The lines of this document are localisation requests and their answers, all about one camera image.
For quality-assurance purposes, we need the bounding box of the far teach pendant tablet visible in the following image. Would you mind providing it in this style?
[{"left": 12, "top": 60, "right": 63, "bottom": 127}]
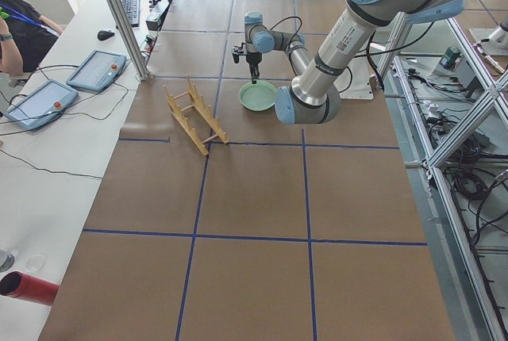
[{"left": 66, "top": 50, "right": 127, "bottom": 92}]

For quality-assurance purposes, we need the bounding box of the aluminium frame post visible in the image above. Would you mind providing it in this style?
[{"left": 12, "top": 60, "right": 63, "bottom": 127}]
[{"left": 106, "top": 0, "right": 151, "bottom": 81}]

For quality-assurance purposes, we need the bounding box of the clear plastic lid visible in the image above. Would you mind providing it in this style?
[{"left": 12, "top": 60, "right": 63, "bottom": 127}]
[{"left": 25, "top": 253, "right": 47, "bottom": 274}]

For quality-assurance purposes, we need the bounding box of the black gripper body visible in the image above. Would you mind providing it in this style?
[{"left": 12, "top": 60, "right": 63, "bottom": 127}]
[{"left": 246, "top": 52, "right": 263, "bottom": 67}]

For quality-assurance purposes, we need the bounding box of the wooden plate rack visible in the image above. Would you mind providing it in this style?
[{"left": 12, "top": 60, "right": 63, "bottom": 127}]
[{"left": 163, "top": 75, "right": 230, "bottom": 157}]

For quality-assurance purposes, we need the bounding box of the light green plate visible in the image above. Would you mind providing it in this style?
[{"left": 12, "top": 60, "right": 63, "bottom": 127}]
[{"left": 238, "top": 80, "right": 277, "bottom": 112}]

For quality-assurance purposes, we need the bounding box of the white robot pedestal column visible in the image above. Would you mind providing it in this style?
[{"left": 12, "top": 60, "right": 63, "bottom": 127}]
[{"left": 341, "top": 58, "right": 374, "bottom": 100}]

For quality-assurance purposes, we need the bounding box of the person in black shirt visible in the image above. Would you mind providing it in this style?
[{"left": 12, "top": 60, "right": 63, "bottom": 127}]
[{"left": 1, "top": 0, "right": 63, "bottom": 76}]

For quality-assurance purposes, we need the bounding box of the black keyboard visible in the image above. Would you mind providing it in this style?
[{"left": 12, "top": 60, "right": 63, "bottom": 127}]
[{"left": 120, "top": 0, "right": 140, "bottom": 27}]

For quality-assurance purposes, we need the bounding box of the near teach pendant tablet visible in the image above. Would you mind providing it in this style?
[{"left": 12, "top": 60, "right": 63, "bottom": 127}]
[{"left": 5, "top": 79, "right": 79, "bottom": 131}]

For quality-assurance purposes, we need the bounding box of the black computer mouse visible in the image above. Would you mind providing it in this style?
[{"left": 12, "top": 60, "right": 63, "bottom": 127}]
[{"left": 97, "top": 29, "right": 115, "bottom": 41}]

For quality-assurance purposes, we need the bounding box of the red bottle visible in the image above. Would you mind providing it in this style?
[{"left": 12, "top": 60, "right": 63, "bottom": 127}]
[{"left": 1, "top": 271, "right": 60, "bottom": 306}]

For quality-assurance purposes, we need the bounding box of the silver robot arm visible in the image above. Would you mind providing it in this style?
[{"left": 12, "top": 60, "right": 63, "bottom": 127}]
[{"left": 232, "top": 0, "right": 465, "bottom": 125}]

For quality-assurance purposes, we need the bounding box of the black camera cable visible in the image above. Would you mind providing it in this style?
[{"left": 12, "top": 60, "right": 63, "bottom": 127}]
[{"left": 261, "top": 15, "right": 433, "bottom": 94}]

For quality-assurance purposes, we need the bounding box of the teach pendant tablet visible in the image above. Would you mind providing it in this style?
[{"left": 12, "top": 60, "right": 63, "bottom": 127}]
[
  {"left": 5, "top": 79, "right": 79, "bottom": 131},
  {"left": 66, "top": 50, "right": 127, "bottom": 92}
]

